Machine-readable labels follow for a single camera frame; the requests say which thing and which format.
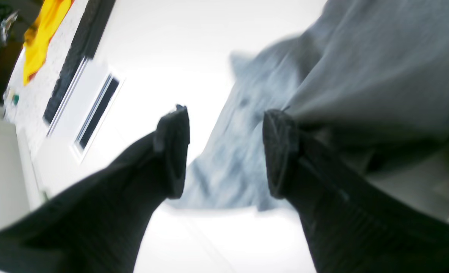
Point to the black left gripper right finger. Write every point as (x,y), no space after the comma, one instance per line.
(349,225)

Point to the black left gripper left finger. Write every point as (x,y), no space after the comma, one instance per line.
(97,225)

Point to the black slotted table vent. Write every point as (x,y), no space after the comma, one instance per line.
(96,113)

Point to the yellow cloth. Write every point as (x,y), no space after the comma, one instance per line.
(40,34)

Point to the grey t-shirt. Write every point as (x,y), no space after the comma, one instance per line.
(370,79)

